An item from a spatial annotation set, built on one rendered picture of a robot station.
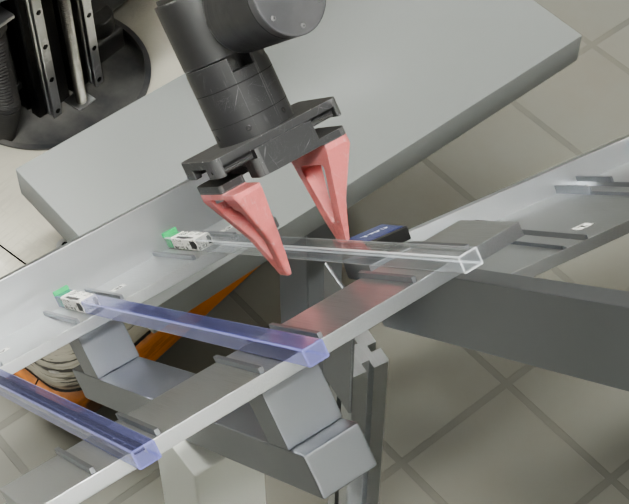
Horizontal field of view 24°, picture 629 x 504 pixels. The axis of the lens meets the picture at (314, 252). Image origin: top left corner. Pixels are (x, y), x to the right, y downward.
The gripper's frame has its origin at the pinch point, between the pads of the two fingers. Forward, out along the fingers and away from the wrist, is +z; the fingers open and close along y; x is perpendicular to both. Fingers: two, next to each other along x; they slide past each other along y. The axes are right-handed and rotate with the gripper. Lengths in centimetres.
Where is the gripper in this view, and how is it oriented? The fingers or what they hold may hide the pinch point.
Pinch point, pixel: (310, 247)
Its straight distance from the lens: 102.5
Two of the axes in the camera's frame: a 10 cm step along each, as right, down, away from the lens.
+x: -4.2, -0.3, 9.1
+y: 8.1, -4.6, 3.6
